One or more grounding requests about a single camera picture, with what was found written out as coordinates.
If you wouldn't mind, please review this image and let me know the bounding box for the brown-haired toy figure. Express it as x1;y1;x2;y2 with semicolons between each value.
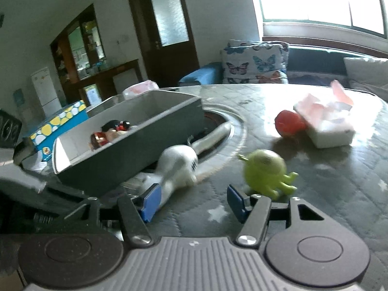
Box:
90;131;117;151

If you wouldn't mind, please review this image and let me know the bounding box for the white pink tissue pack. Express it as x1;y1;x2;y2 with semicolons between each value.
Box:
293;80;356;149
122;80;160;99

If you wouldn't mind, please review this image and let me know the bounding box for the blue dotted tissue box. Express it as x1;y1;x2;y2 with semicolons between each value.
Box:
23;100;89;162

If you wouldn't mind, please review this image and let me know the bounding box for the dark wooden cabinet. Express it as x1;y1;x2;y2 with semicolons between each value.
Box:
50;4;146;105

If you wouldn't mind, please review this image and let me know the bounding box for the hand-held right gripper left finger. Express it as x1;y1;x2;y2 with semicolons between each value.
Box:
62;183;162;248

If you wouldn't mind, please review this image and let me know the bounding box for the white cushion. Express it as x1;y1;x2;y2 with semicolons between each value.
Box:
343;57;388;93

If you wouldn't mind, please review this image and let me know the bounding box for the green one-eyed monster toy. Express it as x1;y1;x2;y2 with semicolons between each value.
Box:
237;149;299;201

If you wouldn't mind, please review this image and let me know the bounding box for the butterfly print pillow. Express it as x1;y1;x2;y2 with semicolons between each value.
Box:
221;40;290;85

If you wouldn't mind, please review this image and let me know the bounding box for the blue sofa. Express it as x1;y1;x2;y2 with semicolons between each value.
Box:
179;44;388;104

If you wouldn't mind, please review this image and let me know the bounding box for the dark wooden door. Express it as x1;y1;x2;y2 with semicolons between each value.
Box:
125;0;201;88

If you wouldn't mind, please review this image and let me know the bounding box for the white plush toy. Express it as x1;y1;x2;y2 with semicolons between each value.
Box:
138;121;232;207

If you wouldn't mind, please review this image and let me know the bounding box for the dark-haired toy figure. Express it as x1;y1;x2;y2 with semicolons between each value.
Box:
101;120;131;133

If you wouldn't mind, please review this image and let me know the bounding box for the grey cardboard box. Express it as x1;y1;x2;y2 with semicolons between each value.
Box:
53;90;210;193

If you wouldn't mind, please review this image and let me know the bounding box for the white refrigerator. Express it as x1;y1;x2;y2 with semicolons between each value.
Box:
30;67;63;118

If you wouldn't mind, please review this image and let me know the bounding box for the glass turntable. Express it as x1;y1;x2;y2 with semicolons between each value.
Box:
202;109;248;160

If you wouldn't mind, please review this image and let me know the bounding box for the red toy figure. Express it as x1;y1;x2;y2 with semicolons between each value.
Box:
274;110;307;137

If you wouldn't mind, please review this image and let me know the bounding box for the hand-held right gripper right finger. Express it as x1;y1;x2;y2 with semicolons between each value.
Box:
227;184;332;248

